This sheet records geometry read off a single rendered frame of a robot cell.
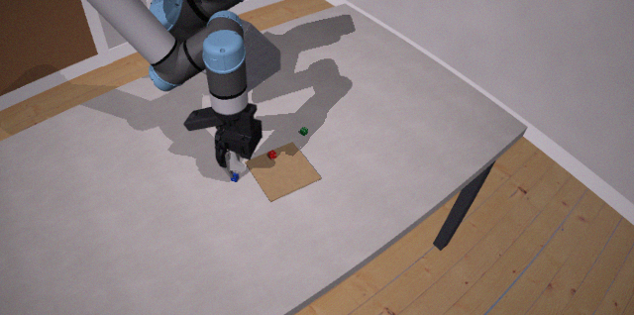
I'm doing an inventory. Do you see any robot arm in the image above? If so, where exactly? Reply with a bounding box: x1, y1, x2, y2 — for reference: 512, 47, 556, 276
87, 0, 249, 131

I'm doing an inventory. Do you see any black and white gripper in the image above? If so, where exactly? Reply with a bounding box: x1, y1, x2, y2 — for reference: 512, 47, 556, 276
213, 103, 263, 178

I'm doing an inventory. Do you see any tan mat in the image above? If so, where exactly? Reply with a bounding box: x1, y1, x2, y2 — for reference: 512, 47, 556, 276
245, 142, 321, 202

